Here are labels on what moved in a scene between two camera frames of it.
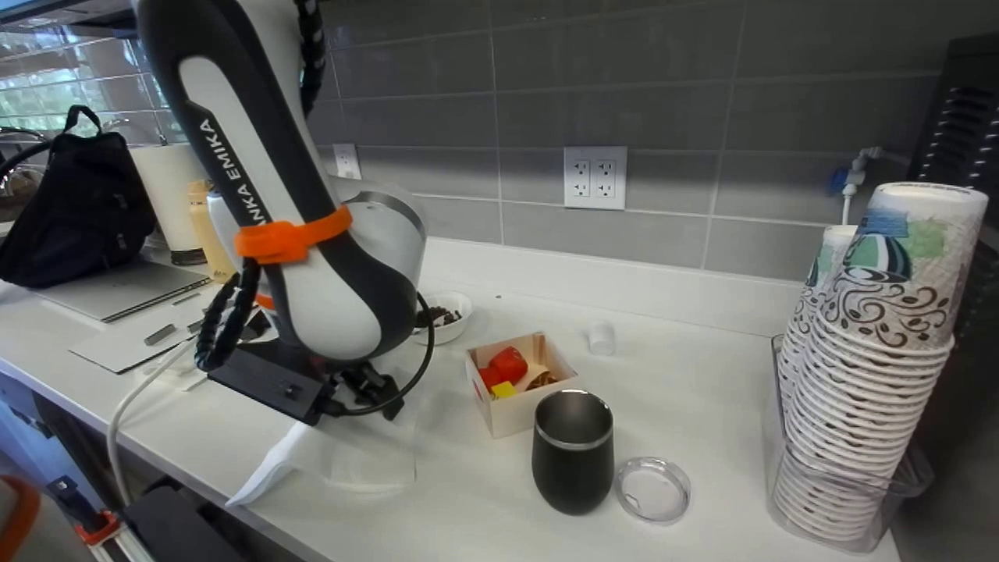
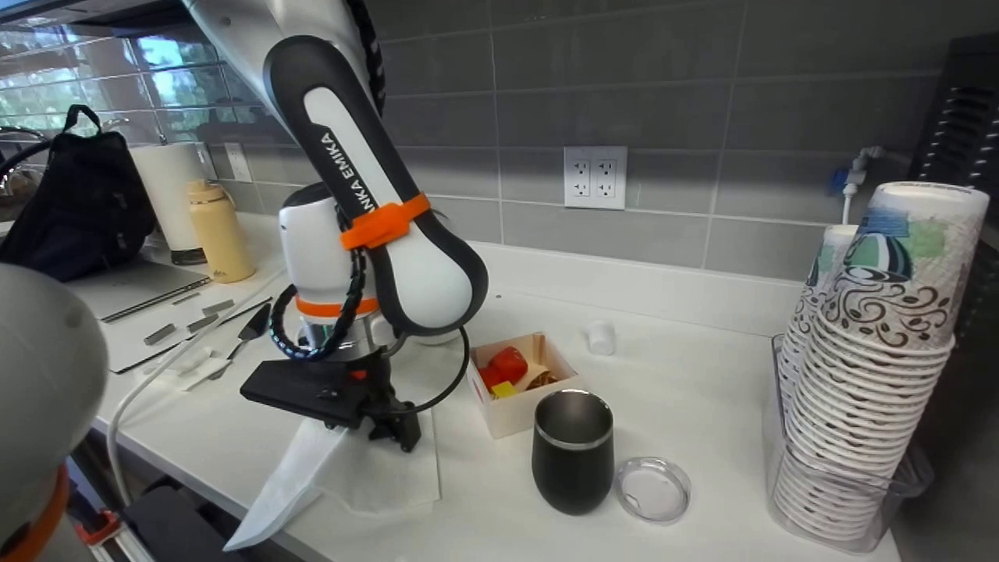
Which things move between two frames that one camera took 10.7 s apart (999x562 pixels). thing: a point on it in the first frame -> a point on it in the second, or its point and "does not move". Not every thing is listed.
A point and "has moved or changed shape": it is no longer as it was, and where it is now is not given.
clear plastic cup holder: (841, 441) does not move
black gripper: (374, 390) -> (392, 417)
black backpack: (78, 214) does not move
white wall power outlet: (593, 177) does not move
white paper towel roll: (168, 177) does not move
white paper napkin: (271, 470) has moved or changed shape
